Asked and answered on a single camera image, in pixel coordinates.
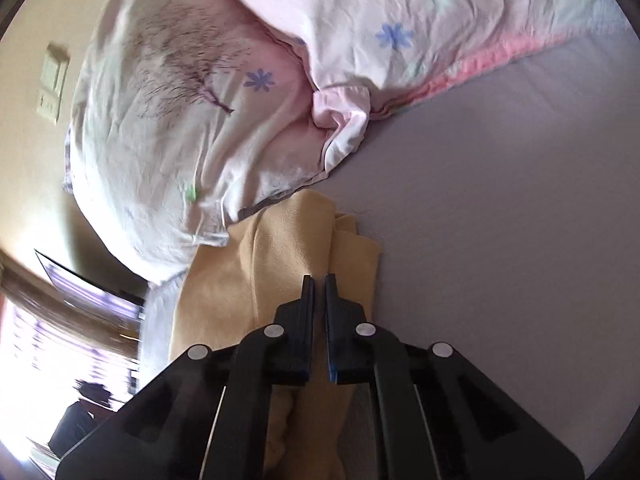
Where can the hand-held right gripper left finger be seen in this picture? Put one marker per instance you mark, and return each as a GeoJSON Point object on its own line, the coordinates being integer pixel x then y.
{"type": "Point", "coordinates": [303, 330]}

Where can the white wall socket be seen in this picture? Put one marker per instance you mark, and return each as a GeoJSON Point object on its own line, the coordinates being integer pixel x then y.
{"type": "Point", "coordinates": [48, 104]}

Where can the dark flat screen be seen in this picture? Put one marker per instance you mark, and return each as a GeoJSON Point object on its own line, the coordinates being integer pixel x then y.
{"type": "Point", "coordinates": [85, 285]}

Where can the pink floral quilt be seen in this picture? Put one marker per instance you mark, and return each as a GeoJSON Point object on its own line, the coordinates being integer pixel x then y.
{"type": "Point", "coordinates": [380, 30]}

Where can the yellow small garment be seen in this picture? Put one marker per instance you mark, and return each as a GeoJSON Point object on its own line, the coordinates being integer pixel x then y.
{"type": "Point", "coordinates": [300, 245]}

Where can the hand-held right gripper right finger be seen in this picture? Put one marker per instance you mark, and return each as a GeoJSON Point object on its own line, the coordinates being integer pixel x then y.
{"type": "Point", "coordinates": [331, 330]}

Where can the dark chair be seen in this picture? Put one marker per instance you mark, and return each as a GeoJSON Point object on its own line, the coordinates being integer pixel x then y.
{"type": "Point", "coordinates": [80, 420]}

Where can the white wall switch plate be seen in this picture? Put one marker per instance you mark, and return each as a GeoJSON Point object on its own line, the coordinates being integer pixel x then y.
{"type": "Point", "coordinates": [56, 69]}

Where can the white tree print pillow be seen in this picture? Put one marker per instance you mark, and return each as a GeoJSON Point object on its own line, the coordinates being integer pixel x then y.
{"type": "Point", "coordinates": [165, 125]}

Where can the lavender bed sheet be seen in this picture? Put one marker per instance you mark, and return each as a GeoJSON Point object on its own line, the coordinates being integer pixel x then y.
{"type": "Point", "coordinates": [500, 210]}

